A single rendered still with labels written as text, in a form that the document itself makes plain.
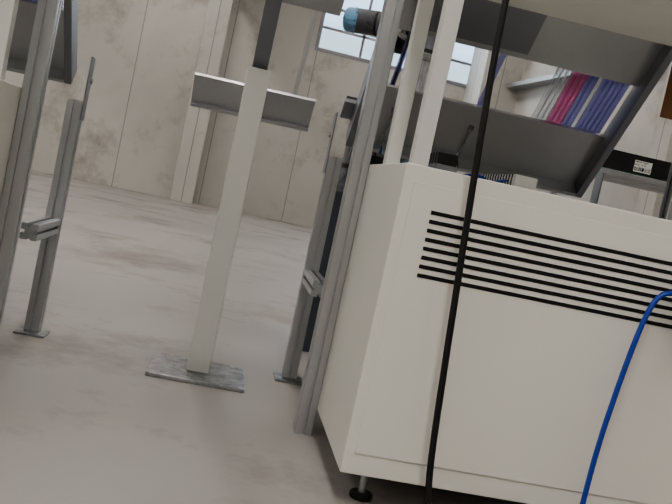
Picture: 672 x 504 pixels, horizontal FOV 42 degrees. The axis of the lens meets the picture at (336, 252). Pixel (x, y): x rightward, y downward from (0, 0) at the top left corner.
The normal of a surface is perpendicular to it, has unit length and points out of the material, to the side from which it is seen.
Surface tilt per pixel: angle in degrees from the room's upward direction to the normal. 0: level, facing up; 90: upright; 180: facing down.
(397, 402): 90
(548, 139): 135
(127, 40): 90
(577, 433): 90
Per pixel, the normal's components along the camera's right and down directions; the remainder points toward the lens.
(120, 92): 0.21, 0.11
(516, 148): -0.07, 0.76
